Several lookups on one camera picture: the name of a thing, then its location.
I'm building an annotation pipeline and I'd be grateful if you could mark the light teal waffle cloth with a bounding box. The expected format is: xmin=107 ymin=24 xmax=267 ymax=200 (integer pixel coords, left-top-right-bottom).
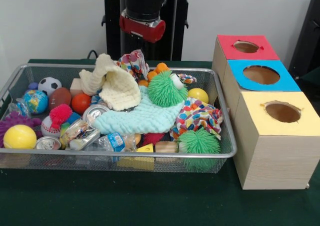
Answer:
xmin=92 ymin=85 xmax=188 ymax=135

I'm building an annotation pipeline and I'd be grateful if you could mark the large yellow ball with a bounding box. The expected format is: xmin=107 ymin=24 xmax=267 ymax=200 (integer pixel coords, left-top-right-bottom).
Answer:
xmin=2 ymin=124 xmax=37 ymax=150

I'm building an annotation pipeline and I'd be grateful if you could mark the cream waffle cloth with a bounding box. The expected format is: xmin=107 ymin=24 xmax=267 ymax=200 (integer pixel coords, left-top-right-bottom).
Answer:
xmin=79 ymin=53 xmax=142 ymax=111

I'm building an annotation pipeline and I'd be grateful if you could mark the small soccer ball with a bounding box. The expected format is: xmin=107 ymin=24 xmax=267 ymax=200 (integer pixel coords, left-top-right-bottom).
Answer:
xmin=38 ymin=76 xmax=62 ymax=96

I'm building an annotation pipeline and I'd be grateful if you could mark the polka dot cloth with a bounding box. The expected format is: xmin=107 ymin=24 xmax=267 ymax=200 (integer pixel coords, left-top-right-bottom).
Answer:
xmin=170 ymin=97 xmax=224 ymax=140

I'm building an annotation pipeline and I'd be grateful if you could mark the small yellow ball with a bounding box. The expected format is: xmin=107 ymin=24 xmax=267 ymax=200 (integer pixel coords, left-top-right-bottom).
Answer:
xmin=189 ymin=88 xmax=209 ymax=105

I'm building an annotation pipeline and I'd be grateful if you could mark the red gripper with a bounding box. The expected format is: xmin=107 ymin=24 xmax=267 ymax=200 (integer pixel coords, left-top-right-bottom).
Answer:
xmin=119 ymin=13 xmax=166 ymax=44

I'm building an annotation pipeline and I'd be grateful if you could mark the dark green tablecloth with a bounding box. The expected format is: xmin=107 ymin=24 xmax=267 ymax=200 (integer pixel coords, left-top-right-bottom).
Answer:
xmin=0 ymin=58 xmax=320 ymax=226

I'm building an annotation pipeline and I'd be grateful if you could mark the green fuzzy monster toy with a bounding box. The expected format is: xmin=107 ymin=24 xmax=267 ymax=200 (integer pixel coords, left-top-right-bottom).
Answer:
xmin=148 ymin=70 xmax=189 ymax=108

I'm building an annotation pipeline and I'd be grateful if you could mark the blue globe ball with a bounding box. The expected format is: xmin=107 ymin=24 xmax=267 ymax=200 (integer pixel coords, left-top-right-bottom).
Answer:
xmin=22 ymin=89 xmax=49 ymax=115

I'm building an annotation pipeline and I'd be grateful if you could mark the black panel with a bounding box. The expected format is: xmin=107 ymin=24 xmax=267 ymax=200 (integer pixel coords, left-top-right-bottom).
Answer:
xmin=290 ymin=0 xmax=320 ymax=82

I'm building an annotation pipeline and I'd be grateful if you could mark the green spiky ball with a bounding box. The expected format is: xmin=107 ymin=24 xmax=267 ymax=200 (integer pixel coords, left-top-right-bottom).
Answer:
xmin=177 ymin=129 xmax=221 ymax=157

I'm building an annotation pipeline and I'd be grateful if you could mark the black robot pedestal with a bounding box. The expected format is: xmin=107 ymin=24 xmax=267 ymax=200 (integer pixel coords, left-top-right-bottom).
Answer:
xmin=96 ymin=0 xmax=201 ymax=62

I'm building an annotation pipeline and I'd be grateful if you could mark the clear wire mesh bin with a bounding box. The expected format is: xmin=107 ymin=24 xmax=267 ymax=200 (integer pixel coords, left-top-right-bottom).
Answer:
xmin=0 ymin=63 xmax=237 ymax=174

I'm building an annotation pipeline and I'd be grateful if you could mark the wooden box with three holes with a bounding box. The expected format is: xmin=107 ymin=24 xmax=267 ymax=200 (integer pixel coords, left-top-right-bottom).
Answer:
xmin=211 ymin=34 xmax=320 ymax=190

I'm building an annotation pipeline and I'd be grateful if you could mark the brown toy football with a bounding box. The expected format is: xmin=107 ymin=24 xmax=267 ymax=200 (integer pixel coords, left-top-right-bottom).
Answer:
xmin=48 ymin=87 xmax=72 ymax=112

